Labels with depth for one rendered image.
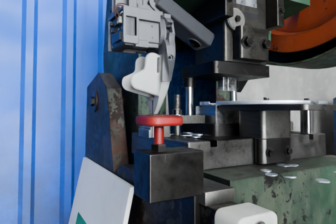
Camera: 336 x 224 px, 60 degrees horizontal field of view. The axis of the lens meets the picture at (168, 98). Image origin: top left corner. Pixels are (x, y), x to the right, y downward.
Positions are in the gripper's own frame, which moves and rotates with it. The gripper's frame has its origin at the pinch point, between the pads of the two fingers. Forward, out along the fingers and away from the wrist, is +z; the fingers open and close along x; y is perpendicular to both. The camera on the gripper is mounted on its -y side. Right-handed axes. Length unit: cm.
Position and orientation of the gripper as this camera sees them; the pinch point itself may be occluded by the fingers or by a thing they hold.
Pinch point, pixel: (158, 105)
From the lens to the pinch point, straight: 45.9
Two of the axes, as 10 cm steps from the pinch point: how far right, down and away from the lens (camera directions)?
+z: 0.0, 10.0, -0.5
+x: 4.8, -0.4, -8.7
